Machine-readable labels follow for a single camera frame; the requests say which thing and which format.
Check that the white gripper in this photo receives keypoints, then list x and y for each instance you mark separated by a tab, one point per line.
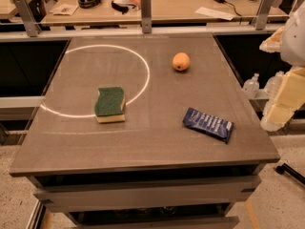
294	39

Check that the blue rxbar blueberry wrapper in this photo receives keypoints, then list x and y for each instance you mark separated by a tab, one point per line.
208	124

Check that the green and yellow sponge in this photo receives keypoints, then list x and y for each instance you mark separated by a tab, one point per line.
110	105

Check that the clear plastic bottle right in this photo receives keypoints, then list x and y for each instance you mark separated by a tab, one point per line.
273	84

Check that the clear plastic bottle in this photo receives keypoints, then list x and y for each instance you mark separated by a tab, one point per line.
273	84
251	86

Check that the clear plastic bottle left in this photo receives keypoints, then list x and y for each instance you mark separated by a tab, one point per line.
251	86

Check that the white paper sheet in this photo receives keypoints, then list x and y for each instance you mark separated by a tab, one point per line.
215	13

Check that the black chair base leg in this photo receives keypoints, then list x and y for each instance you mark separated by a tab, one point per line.
285	168

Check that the orange fruit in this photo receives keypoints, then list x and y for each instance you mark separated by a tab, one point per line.
181	61

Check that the white drawer front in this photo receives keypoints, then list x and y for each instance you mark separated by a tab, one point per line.
147	194

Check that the black sunglasses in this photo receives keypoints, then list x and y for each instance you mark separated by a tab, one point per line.
123	8

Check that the small paper card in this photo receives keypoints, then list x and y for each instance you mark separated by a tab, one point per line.
65	10

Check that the right metal bracket post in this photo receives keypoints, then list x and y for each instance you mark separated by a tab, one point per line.
260	20

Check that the metal bracket post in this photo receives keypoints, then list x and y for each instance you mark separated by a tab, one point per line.
146	16
31	27
260	20

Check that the middle metal bracket post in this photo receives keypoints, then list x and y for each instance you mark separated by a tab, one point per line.
146	16

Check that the left metal bracket post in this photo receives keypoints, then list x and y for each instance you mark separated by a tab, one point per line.
31	27

